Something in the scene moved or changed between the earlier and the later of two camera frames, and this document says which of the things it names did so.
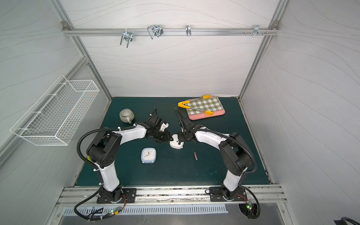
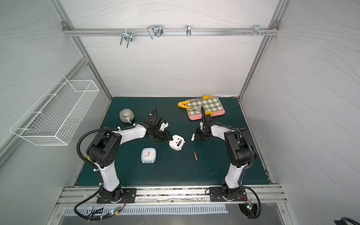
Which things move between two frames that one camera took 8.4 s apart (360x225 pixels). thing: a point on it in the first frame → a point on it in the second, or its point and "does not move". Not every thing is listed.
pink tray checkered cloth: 213,104 does not move
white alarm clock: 174,144 does not move
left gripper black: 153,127 does not move
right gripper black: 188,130 → 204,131
